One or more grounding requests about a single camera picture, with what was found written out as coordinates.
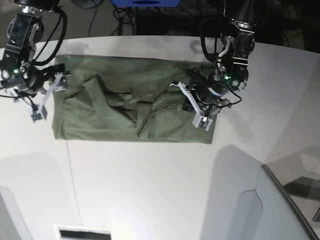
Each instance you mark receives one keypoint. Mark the blue box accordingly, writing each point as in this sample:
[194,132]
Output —
[149,3]

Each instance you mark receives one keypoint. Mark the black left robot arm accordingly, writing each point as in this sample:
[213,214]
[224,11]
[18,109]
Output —
[229,73]

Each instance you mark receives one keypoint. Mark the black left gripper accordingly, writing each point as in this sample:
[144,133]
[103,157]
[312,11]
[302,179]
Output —
[207,89]

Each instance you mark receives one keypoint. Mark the green t-shirt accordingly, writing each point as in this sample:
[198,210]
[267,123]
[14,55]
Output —
[123,99]

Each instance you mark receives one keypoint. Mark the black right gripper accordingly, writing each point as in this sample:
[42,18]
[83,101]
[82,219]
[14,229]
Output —
[35,78]

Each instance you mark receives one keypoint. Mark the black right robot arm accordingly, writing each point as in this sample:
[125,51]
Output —
[20,69]

